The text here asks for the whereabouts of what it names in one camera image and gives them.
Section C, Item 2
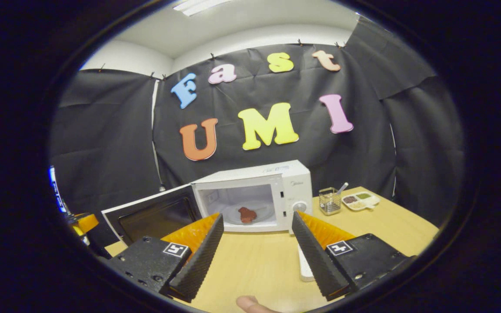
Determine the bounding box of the row of small cloth clips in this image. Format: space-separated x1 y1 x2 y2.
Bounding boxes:
98 13 362 82

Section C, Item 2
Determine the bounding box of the white divided condiment dish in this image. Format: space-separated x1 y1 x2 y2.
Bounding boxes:
342 191 381 212

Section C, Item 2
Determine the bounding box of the clear utensil holder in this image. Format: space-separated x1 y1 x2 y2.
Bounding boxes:
319 187 341 216

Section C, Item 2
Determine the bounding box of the glass turntable plate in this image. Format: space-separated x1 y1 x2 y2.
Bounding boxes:
224 204 277 226

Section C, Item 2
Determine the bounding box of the small white rectangular plate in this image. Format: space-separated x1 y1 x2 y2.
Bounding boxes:
298 243 316 282

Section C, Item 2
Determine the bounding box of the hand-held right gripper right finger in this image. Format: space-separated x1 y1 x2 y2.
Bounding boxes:
291 210 408 303

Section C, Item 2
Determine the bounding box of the ceiling light panel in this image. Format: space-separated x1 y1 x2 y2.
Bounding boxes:
172 0 234 17

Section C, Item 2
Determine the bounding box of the black backdrop cloth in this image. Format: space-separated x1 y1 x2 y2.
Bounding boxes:
50 15 464 226

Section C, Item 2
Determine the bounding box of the blue and white banner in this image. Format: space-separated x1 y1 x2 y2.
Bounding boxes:
49 165 67 214

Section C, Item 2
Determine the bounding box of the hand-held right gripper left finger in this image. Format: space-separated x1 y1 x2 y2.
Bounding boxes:
98 212 224 303

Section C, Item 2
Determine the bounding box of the white microwave oven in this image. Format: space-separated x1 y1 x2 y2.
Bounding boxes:
101 160 313 247

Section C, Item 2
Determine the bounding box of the reddish brown meat piece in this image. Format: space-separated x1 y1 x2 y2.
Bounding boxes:
238 206 258 224

